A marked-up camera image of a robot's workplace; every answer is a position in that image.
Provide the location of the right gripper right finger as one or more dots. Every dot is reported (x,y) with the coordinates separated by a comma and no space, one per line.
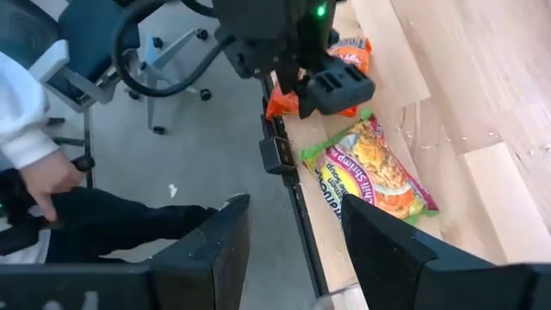
(396,267)

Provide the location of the person's forearm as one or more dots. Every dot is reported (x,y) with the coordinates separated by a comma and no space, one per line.
(21,107)

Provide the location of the clear plastic bin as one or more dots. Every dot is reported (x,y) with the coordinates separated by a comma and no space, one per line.
(340,299)

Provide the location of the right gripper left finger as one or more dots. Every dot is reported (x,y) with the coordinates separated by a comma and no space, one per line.
(206,267)

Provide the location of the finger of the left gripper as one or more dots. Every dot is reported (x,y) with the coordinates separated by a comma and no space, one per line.
(287,79)
(340,90)

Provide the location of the green Maruchan ramen pack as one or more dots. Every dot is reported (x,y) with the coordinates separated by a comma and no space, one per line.
(370,172)

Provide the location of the orange Maruchan ramen pack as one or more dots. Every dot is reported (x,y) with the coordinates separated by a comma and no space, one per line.
(357,53)

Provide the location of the black metal table frame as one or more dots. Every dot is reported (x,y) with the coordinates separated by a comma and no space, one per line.
(307,241)

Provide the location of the small black camera box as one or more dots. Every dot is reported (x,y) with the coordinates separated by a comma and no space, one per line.
(275,155)

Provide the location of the blue office chair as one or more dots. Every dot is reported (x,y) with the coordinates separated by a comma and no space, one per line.
(94,39)

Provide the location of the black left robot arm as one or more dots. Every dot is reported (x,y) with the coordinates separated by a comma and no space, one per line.
(267,10)

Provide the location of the person's hand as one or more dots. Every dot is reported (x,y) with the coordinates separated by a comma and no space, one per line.
(47,176)

